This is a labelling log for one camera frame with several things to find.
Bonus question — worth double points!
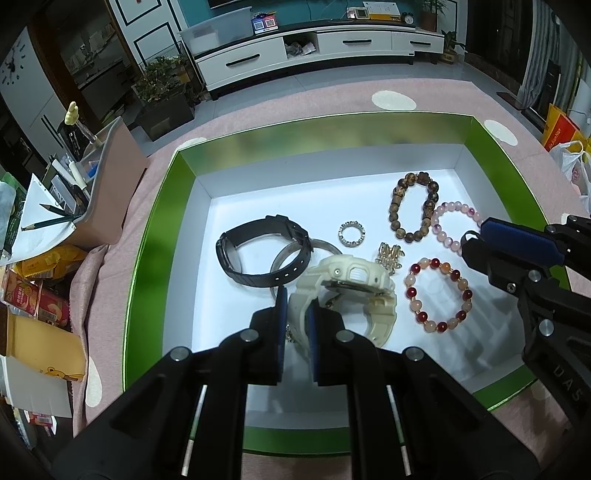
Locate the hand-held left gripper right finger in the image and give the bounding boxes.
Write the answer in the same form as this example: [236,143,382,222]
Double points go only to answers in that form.
[308,302,541,480]

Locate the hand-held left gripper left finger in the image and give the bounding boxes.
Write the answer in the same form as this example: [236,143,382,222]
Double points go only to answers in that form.
[51,286,289,480]

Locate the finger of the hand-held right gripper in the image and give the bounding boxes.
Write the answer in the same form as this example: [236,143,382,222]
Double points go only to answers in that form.
[479,213,591,280]
[461,233,591,428]

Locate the cream wristwatch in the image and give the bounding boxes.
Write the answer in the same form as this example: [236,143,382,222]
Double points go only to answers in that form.
[287,255,398,348]

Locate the silver beaded ring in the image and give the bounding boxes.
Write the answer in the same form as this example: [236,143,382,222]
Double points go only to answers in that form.
[339,222,368,248]

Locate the black wristwatch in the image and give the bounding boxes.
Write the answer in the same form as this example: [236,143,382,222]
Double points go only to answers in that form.
[216,215,314,287]

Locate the gold cluster trinket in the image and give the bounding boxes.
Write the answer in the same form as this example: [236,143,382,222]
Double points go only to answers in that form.
[376,242,406,278]

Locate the brown bead bracelet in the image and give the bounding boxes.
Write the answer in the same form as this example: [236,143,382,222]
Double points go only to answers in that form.
[390,172,439,244]

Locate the green cardboard box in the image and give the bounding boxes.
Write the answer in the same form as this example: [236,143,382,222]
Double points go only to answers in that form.
[121,111,571,455]

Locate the white plastic bag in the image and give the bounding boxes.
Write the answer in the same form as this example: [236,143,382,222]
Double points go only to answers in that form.
[549,141,591,213]

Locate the grey bangle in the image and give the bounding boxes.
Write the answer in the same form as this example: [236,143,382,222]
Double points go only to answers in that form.
[270,237,345,301]

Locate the yellow paper bag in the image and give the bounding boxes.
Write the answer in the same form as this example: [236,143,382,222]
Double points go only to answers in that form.
[541,104,589,153]

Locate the small potted plant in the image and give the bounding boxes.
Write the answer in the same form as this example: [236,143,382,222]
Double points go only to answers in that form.
[441,30,467,63]

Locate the beige storage bin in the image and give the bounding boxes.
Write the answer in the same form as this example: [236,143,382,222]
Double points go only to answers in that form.
[48,115,151,247]

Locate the yellow snack packet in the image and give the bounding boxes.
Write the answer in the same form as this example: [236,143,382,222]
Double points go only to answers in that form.
[11,244,88,280]

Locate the large plant in dark planter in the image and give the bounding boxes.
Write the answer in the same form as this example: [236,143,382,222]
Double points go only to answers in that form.
[131,55,204,141]

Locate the bunch of pens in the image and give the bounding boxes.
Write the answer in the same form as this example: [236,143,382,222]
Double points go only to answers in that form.
[46,152,100,215]

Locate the white paper sheet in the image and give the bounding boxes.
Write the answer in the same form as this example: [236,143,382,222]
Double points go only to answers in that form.
[9,174,77,266]

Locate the red snack packets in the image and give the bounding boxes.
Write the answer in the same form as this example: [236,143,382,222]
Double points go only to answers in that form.
[0,270,70,328]

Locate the white desk calendar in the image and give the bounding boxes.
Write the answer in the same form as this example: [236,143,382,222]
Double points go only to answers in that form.
[365,2,400,21]

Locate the white TV cabinet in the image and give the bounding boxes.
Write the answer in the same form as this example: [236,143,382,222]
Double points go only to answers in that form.
[191,16,446,100]

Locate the clear plastic storage box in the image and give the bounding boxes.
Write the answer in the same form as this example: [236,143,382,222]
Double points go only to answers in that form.
[178,7,254,51]

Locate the pale pink bead bracelet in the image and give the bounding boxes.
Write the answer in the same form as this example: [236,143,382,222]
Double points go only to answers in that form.
[431,202,483,252]

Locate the red and peach bead bracelet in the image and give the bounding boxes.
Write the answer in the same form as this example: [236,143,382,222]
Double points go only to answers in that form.
[404,258,475,334]

